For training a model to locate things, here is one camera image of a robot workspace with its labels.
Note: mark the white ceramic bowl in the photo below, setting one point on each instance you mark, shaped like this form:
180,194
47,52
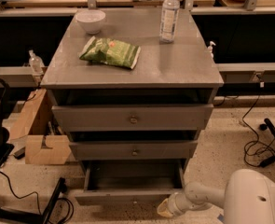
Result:
91,21

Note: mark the green chip bag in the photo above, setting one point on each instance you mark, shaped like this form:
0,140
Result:
111,52

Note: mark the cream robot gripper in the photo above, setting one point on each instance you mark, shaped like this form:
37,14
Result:
175,202

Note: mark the small clear sanitizer bottle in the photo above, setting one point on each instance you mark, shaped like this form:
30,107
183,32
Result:
36,63

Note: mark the grey drawer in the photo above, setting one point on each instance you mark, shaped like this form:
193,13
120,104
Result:
129,150
101,118
130,181

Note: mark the black chair frame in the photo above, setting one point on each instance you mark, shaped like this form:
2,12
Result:
5,149

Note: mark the light wooden box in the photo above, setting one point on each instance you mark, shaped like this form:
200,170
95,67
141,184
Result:
41,148

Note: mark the grey wooden drawer cabinet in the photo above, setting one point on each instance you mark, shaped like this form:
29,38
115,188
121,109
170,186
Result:
178,73

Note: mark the grey bottom drawer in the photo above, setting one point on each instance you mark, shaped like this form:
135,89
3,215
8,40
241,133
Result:
130,181

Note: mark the white pump dispenser bottle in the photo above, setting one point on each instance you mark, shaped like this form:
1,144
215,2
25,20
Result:
210,48

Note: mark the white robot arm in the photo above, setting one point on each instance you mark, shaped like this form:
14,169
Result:
248,198

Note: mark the grey top drawer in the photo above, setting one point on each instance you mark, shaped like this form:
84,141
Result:
101,118

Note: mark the black stand leg right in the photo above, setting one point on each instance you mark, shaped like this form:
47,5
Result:
267,124

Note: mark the grey middle drawer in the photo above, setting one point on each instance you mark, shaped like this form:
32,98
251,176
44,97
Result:
129,150

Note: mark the clear plastic water bottle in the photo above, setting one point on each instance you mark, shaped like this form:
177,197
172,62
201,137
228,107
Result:
169,17

